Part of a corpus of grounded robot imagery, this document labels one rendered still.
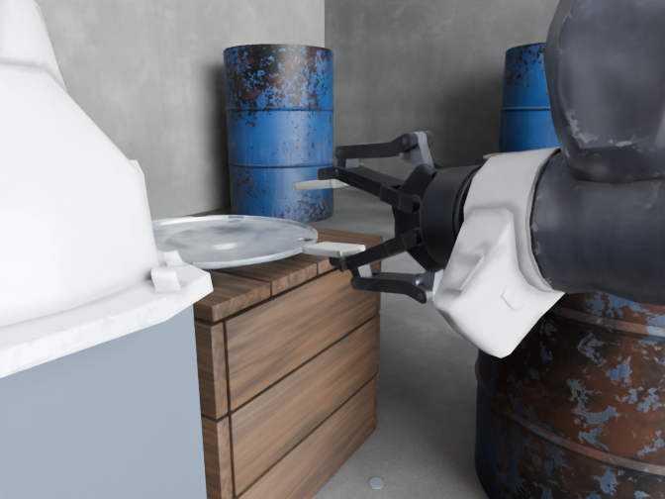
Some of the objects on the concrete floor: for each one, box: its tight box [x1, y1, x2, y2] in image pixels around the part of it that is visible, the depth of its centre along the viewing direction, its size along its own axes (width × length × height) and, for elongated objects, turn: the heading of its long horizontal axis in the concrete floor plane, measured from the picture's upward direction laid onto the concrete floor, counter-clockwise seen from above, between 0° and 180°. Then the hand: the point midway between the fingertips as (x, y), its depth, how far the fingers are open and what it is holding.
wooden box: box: [186, 213, 383, 499], centre depth 81 cm, size 40×38×35 cm
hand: (326, 217), depth 51 cm, fingers open, 6 cm apart
